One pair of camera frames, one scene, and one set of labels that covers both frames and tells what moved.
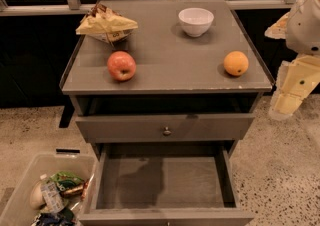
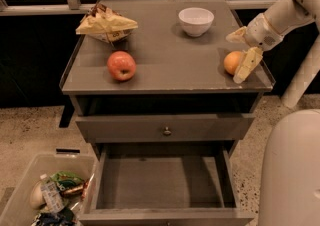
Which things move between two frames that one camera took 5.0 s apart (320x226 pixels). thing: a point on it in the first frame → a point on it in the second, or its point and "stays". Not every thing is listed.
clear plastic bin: [17, 210] stays
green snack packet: [66, 179] stays
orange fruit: [235, 63] stays
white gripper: [305, 30] → [261, 33]
